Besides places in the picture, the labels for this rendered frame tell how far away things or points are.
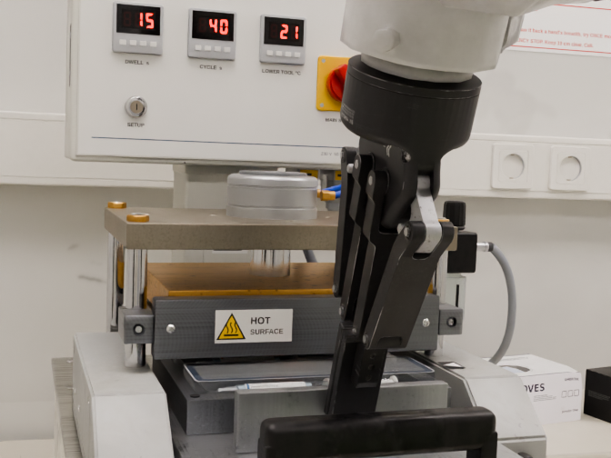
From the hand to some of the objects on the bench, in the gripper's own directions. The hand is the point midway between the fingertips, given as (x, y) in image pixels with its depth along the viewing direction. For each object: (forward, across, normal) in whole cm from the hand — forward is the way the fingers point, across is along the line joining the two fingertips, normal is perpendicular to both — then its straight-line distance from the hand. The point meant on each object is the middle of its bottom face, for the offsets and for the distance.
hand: (356, 373), depth 57 cm
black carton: (+41, -46, +64) cm, 89 cm away
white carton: (+42, -49, +45) cm, 78 cm away
